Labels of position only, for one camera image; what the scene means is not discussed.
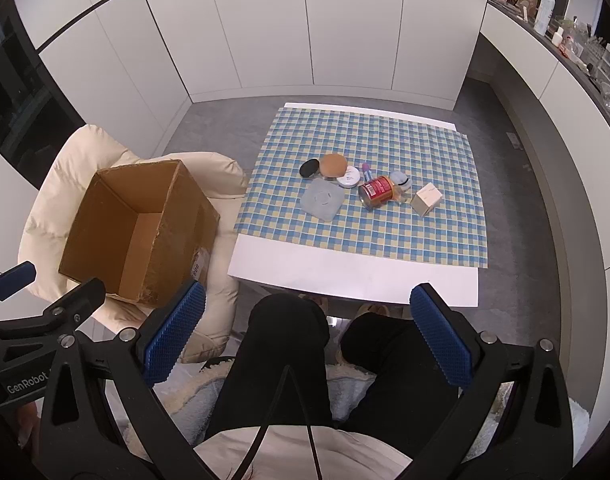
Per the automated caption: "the light blue fleece robe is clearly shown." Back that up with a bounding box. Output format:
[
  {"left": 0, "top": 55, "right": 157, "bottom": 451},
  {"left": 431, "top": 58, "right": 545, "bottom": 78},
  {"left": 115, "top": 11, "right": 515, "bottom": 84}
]
[{"left": 115, "top": 357, "right": 592, "bottom": 463}]

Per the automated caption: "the brown round powder puff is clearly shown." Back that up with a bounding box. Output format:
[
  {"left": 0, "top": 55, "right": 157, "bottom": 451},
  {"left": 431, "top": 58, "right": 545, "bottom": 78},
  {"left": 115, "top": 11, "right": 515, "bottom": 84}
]
[{"left": 319, "top": 153, "right": 347, "bottom": 178}]

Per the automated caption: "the black cable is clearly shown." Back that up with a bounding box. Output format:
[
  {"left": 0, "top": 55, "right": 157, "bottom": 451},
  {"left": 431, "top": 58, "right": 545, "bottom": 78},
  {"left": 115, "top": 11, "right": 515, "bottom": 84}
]
[{"left": 235, "top": 365, "right": 326, "bottom": 480}]

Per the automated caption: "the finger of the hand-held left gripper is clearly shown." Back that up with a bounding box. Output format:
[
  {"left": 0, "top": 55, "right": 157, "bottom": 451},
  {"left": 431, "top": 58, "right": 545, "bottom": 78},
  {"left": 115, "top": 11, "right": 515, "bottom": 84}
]
[
  {"left": 40, "top": 278, "right": 107, "bottom": 333},
  {"left": 0, "top": 261, "right": 37, "bottom": 311}
]

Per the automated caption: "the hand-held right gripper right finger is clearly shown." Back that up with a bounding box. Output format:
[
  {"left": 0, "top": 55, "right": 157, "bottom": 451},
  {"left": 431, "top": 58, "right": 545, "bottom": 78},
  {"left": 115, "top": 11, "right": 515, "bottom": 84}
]
[{"left": 409, "top": 282, "right": 576, "bottom": 480}]

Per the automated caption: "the cream top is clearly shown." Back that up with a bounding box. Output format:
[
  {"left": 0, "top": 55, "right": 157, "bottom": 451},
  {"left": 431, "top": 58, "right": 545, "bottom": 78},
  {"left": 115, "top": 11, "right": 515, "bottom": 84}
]
[{"left": 192, "top": 425, "right": 413, "bottom": 480}]

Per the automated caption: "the red cosmetic tube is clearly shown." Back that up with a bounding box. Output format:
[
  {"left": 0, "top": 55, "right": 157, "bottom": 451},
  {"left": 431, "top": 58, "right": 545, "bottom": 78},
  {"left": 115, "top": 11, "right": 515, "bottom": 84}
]
[{"left": 358, "top": 176, "right": 396, "bottom": 211}]

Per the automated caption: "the beige square carton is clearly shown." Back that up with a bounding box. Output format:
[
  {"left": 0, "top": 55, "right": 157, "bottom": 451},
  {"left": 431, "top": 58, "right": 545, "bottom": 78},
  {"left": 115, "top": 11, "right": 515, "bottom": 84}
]
[{"left": 410, "top": 182, "right": 444, "bottom": 217}]

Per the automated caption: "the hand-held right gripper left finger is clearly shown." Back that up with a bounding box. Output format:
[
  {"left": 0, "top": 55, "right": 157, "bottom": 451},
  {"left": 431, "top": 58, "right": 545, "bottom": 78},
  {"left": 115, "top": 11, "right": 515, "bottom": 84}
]
[{"left": 32, "top": 280, "right": 208, "bottom": 480}]

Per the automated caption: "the black built-in oven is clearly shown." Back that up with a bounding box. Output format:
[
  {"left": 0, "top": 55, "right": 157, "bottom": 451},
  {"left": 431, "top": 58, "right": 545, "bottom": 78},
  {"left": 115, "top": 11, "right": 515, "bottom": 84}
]
[{"left": 0, "top": 5, "right": 86, "bottom": 163}]

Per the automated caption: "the white spray bottle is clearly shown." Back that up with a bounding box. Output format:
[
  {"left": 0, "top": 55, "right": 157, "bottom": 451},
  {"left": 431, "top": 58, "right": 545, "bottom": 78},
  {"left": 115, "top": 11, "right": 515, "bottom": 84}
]
[{"left": 534, "top": 0, "right": 556, "bottom": 36}]

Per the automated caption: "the brown cardboard box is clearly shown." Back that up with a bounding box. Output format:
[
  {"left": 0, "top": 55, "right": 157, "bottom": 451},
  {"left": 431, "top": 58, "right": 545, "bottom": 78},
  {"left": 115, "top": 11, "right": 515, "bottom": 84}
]
[{"left": 58, "top": 159, "right": 221, "bottom": 307}]

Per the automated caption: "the dark wall counter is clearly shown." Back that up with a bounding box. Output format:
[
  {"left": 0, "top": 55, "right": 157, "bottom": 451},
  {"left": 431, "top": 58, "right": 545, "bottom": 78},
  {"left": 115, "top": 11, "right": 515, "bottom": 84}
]
[{"left": 487, "top": 0, "right": 610, "bottom": 141}]

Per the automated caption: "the white low table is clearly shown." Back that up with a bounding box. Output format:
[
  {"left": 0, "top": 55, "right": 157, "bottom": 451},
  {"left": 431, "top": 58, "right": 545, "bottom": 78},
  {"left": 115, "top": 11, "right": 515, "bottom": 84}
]
[{"left": 227, "top": 102, "right": 488, "bottom": 308}]

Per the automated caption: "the person's left hand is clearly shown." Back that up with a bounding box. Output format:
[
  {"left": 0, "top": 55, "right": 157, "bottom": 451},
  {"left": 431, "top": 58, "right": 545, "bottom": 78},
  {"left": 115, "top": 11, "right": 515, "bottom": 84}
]
[{"left": 16, "top": 402, "right": 40, "bottom": 450}]

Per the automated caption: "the cream padded armchair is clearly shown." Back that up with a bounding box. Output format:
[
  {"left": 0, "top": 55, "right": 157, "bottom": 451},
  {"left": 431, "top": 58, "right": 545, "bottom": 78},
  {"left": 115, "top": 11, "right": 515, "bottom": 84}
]
[{"left": 22, "top": 124, "right": 250, "bottom": 363}]

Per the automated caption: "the blue yellow checkered tablecloth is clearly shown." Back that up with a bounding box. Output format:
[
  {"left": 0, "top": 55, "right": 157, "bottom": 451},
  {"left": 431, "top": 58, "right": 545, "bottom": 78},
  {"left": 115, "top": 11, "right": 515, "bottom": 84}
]
[{"left": 235, "top": 104, "right": 488, "bottom": 270}]

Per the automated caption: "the white round compact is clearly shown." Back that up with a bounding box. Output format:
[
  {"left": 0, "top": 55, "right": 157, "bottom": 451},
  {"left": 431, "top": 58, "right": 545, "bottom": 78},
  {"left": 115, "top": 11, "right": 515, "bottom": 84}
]
[{"left": 335, "top": 165, "right": 362, "bottom": 189}]

